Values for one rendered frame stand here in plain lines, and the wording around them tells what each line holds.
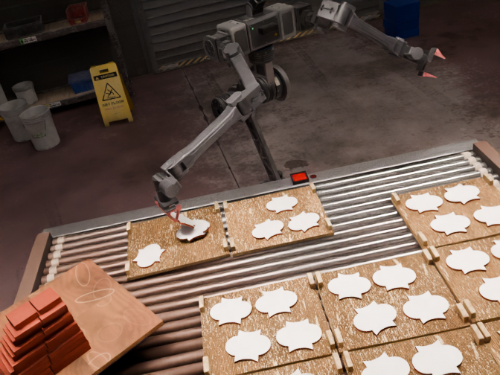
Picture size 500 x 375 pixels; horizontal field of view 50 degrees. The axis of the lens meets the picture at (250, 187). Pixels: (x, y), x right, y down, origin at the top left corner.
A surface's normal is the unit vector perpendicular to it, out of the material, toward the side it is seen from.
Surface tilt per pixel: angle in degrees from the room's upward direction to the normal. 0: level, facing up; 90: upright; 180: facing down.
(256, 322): 0
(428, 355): 0
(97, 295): 0
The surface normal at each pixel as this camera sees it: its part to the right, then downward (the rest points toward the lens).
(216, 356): -0.16, -0.82
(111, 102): 0.14, 0.32
